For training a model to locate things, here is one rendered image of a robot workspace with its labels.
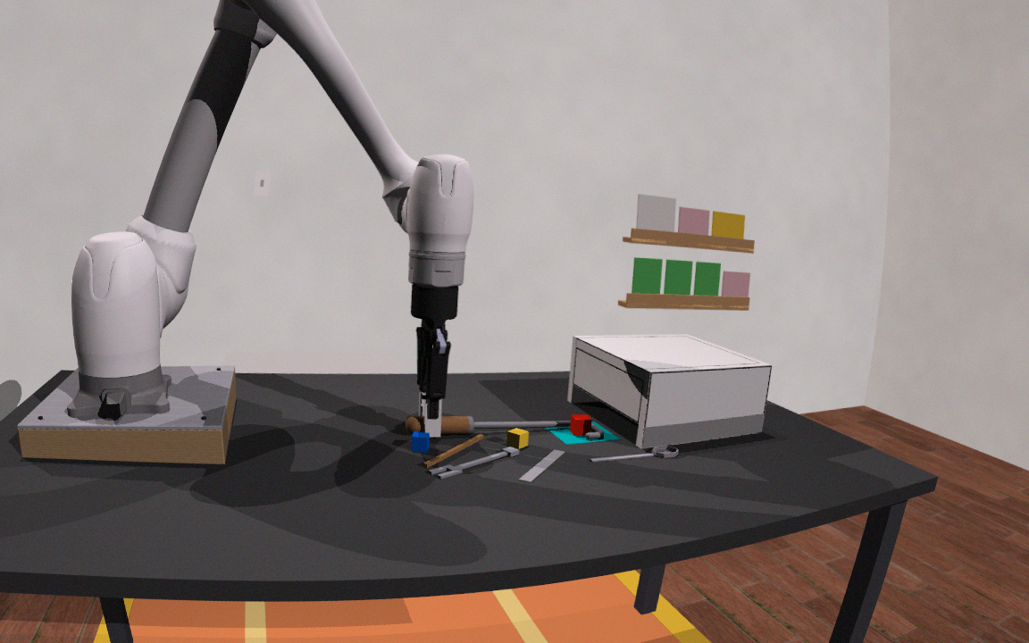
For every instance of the white flat bar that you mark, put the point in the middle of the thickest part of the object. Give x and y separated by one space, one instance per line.
540 467

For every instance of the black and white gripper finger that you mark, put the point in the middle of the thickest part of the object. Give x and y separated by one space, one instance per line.
437 366
421 370

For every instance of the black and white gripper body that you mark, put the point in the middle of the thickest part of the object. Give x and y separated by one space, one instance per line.
434 306

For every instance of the blue cube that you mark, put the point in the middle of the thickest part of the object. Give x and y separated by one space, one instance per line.
420 442

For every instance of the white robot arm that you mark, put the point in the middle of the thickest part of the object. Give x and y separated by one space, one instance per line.
120 307

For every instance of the orange flat bar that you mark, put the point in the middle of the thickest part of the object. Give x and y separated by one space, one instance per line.
452 451

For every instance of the teal square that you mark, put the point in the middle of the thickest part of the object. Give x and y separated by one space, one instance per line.
564 434

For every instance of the red block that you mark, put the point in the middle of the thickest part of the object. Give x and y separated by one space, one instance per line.
580 424

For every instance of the white combination wrench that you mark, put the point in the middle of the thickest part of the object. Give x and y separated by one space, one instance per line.
454 470

